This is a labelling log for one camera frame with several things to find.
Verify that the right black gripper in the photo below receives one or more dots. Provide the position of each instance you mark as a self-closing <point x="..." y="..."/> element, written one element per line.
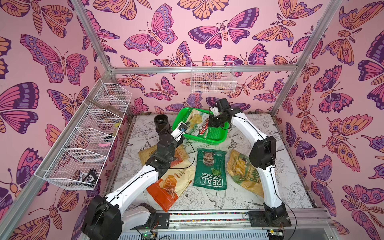
<point x="214" y="120"/>

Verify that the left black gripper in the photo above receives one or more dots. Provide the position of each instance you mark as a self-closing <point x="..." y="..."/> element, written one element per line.
<point x="165" y="134"/>

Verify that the green plastic basket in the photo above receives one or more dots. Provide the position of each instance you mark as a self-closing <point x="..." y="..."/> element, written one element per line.
<point x="213" y="136"/>

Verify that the yellow red tomato chips bag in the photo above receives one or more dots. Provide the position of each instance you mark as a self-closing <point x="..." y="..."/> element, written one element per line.
<point x="180" y="155"/>

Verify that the orange cream cassava chips bag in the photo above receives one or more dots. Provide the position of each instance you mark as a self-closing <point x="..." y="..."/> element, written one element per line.
<point x="172" y="184"/>

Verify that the dark green REAL chips bag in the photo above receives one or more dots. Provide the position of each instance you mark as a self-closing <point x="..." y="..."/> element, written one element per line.
<point x="210" y="170"/>

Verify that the yellow sour cream chips bag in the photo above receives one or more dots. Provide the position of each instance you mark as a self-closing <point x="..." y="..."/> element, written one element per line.
<point x="244" y="173"/>

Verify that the green Chio chips bag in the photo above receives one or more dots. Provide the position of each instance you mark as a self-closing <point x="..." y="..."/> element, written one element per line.
<point x="197" y="123"/>

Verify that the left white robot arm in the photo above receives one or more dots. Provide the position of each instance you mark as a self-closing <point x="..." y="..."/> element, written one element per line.
<point x="132" y="186"/>

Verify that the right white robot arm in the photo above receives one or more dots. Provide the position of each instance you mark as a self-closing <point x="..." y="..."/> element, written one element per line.
<point x="262" y="157"/>

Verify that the black object in shelf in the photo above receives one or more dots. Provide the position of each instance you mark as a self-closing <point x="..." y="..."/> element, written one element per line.
<point x="90" y="177"/>

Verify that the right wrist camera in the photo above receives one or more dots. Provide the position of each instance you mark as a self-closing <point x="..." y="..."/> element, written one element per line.
<point x="218" y="106"/>

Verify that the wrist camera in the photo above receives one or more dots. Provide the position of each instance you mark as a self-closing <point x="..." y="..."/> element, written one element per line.
<point x="181" y="129"/>
<point x="218" y="106"/>

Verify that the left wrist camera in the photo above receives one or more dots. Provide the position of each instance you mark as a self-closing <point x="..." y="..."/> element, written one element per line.
<point x="181" y="129"/>

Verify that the small white wire basket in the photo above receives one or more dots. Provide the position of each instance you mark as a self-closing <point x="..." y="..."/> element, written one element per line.
<point x="213" y="77"/>

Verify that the long white wire shelf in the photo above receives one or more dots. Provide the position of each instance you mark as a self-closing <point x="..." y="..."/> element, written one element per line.
<point x="87" y="143"/>

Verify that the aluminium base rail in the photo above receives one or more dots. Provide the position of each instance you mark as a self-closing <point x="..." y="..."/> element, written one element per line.
<point x="307" y="224"/>

